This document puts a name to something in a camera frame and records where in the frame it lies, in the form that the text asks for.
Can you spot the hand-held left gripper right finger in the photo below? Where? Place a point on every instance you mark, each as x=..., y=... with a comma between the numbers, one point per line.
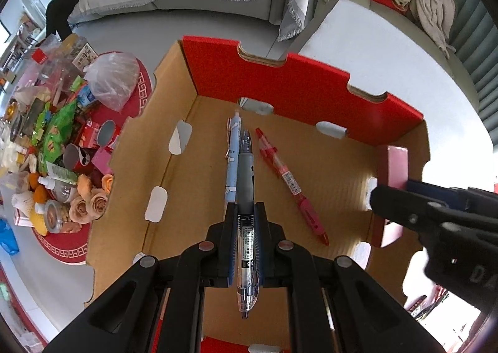
x=260, y=248

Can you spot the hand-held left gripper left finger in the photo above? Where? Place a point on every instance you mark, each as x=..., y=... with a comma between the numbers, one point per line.
x=232, y=248

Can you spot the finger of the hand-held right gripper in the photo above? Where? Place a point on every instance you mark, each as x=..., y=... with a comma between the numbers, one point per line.
x=435, y=193
x=400, y=203

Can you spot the small pink box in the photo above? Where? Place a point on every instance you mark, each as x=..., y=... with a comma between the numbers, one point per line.
x=395, y=166

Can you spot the red gel pen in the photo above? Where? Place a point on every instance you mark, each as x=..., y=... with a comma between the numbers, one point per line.
x=290, y=181

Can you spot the black gel pen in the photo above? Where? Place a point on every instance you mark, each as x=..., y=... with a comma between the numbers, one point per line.
x=245, y=174

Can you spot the light blue pen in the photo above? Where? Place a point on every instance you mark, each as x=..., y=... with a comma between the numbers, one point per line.
x=232, y=166

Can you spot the red cardboard box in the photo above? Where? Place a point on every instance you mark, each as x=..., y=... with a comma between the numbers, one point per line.
x=194, y=166

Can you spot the peach artificial roses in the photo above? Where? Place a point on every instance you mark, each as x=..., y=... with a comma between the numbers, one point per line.
x=91, y=203

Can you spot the grey-green armchair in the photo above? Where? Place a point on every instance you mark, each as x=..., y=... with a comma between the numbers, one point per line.
x=389, y=33

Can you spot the red and white can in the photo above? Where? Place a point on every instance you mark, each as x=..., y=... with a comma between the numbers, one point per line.
x=109, y=135

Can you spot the clear jar of nuts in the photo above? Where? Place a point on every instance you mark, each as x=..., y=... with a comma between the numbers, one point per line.
x=58, y=216

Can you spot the white plastic bottle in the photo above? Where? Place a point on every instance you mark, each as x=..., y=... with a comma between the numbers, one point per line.
x=58, y=189

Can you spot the clear plastic bag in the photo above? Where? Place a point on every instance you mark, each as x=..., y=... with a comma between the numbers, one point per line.
x=111, y=80

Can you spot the green snack packet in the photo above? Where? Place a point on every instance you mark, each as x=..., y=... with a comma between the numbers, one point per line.
x=58, y=131

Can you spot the blue plastic bag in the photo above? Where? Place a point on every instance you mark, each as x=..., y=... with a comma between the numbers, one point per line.
x=7, y=238

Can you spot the black clothing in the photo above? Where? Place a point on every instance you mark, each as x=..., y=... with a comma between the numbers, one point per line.
x=58, y=14

